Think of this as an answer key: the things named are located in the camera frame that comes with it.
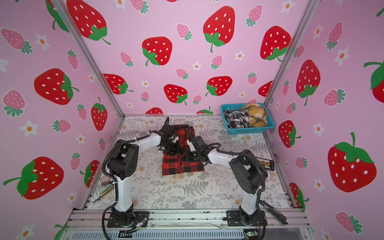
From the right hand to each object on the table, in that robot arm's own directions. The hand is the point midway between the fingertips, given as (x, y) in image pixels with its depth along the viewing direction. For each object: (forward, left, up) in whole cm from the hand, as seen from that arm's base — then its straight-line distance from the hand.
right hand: (182, 157), depth 91 cm
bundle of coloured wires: (-25, +40, -4) cm, 47 cm away
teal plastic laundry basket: (+35, -58, +2) cm, 68 cm away
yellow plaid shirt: (+39, -49, +4) cm, 63 cm away
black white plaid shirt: (+34, -34, +3) cm, 49 cm away
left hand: (+5, +1, -3) cm, 6 cm away
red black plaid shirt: (-4, +2, 0) cm, 5 cm away
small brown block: (-18, +43, -4) cm, 47 cm away
